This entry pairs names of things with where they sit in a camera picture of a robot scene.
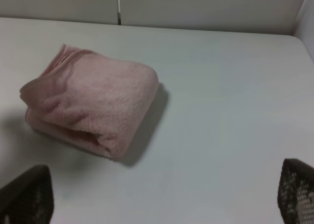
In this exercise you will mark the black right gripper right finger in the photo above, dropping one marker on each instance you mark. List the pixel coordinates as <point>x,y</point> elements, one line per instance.
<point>295,196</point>

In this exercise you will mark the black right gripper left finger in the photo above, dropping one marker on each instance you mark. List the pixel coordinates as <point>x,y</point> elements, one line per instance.
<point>28,199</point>

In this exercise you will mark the pink fluffy towel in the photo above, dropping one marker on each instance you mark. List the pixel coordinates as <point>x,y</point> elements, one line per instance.
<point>89,100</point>

